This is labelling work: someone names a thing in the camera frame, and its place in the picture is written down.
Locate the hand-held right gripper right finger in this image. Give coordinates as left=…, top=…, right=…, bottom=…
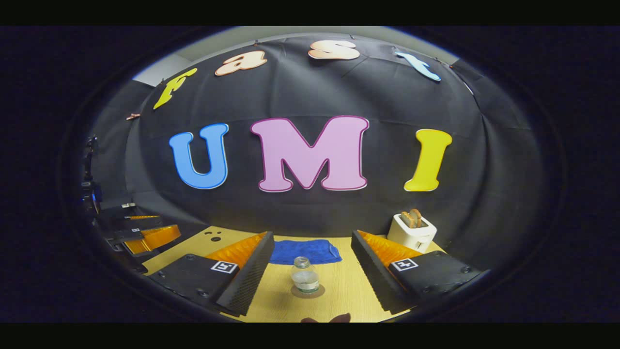
left=351, top=230, right=490, bottom=315

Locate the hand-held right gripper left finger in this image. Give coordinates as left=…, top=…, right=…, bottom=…
left=148, top=231, right=276, bottom=317

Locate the brown round coaster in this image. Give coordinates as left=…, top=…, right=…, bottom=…
left=291, top=284, right=326, bottom=299

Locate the clear plastic water bottle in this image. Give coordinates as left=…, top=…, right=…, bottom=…
left=290, top=256, right=321, bottom=294

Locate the white toaster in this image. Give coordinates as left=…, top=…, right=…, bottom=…
left=387, top=209, right=437, bottom=254

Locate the blue towel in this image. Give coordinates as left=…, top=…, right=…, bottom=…
left=269, top=239, right=342, bottom=265

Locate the black backdrop cloth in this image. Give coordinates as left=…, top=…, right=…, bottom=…
left=90, top=34, right=543, bottom=272

